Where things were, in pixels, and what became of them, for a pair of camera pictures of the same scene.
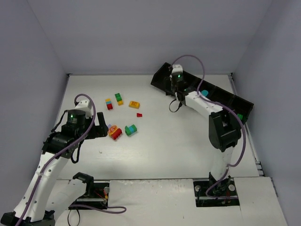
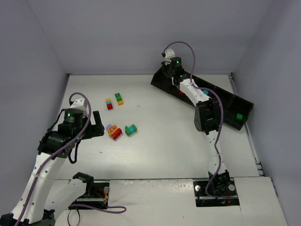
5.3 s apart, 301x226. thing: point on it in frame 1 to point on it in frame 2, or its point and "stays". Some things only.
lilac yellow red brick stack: x=114 y=132 stays
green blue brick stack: x=130 y=130 stays
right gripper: x=174 y=88 to x=168 y=69
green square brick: x=240 y=116 stays
